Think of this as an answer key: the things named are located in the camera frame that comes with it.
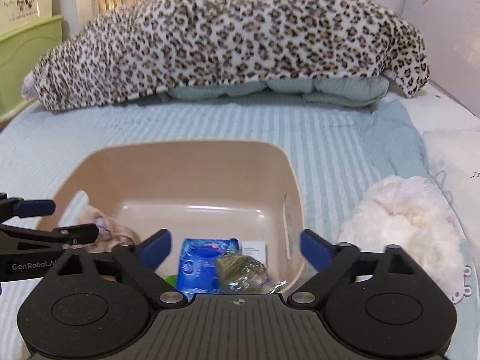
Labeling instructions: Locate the beige fuzzy sock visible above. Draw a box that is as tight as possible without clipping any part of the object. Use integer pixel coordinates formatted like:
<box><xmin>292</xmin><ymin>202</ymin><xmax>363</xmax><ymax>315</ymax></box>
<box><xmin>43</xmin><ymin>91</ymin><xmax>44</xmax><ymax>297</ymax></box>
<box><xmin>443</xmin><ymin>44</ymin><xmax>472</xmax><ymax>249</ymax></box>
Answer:
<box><xmin>76</xmin><ymin>205</ymin><xmax>137</xmax><ymax>253</ymax></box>

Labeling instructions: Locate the blue tissue pack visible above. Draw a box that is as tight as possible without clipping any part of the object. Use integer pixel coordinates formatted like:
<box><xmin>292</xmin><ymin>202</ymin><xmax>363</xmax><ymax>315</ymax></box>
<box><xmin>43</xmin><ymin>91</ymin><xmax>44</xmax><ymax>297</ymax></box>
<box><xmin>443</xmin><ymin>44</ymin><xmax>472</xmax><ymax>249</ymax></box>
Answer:
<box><xmin>176</xmin><ymin>238</ymin><xmax>240</xmax><ymax>299</ymax></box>

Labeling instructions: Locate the crinkled green foil packet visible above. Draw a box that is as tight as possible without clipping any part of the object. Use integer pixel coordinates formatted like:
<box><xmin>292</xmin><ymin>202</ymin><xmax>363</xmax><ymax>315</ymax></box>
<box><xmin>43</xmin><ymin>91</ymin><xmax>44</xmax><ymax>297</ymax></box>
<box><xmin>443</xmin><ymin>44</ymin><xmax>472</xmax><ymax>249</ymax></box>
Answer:
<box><xmin>216</xmin><ymin>253</ymin><xmax>287</xmax><ymax>294</ymax></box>

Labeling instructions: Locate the white fluffy plush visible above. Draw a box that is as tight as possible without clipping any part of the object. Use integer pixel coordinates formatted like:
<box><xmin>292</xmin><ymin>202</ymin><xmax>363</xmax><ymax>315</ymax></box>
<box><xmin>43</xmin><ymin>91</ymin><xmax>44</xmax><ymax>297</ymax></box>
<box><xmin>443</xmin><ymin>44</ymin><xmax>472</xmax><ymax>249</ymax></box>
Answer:
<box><xmin>337</xmin><ymin>175</ymin><xmax>464</xmax><ymax>302</ymax></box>

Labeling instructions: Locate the white card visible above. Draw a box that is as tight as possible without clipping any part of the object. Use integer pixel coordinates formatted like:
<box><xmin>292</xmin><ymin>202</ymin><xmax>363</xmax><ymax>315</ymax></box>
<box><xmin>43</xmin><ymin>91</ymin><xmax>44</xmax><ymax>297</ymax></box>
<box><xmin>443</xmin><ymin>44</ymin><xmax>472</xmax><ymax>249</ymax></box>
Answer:
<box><xmin>241</xmin><ymin>241</ymin><xmax>267</xmax><ymax>265</ymax></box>

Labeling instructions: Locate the green cabinet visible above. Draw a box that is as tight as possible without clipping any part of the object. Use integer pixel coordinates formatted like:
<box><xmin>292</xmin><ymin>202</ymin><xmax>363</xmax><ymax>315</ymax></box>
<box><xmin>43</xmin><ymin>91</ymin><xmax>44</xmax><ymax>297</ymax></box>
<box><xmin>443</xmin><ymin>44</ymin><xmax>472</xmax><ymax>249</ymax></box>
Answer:
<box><xmin>1</xmin><ymin>15</ymin><xmax>63</xmax><ymax>125</ymax></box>

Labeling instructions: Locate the blue striped bed sheet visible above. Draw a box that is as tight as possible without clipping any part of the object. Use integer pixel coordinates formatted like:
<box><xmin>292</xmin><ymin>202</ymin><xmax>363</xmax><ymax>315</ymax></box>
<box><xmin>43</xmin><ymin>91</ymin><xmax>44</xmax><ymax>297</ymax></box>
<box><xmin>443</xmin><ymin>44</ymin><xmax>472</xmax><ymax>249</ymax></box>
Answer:
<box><xmin>0</xmin><ymin>92</ymin><xmax>470</xmax><ymax>359</ymax></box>

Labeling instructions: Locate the beige plastic storage bin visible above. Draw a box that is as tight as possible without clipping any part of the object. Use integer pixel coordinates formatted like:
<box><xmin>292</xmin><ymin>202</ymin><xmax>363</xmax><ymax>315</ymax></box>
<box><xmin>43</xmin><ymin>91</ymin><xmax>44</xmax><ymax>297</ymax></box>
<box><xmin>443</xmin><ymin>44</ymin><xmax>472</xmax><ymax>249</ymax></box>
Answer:
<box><xmin>39</xmin><ymin>141</ymin><xmax>306</xmax><ymax>292</ymax></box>

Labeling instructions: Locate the light green folded quilt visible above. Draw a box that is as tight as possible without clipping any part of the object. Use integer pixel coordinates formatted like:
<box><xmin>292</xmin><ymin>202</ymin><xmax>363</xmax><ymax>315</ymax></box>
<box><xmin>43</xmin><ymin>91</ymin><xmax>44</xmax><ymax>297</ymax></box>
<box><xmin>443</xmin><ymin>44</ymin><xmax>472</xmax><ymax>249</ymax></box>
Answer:
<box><xmin>166</xmin><ymin>76</ymin><xmax>390</xmax><ymax>108</ymax></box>

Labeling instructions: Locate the leopard print blanket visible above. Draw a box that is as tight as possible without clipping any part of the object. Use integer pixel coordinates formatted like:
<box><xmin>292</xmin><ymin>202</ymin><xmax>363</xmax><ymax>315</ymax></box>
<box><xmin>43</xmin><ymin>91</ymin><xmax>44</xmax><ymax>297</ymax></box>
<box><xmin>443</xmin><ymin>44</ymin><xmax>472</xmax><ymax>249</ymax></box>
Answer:
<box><xmin>22</xmin><ymin>0</ymin><xmax>430</xmax><ymax>111</ymax></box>

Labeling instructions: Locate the pale pink headboard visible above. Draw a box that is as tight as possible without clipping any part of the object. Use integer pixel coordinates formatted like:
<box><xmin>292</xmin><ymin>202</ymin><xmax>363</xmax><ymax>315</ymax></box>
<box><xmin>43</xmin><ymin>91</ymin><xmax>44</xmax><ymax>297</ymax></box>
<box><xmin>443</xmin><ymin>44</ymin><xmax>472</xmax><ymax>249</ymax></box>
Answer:
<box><xmin>403</xmin><ymin>0</ymin><xmax>480</xmax><ymax>116</ymax></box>

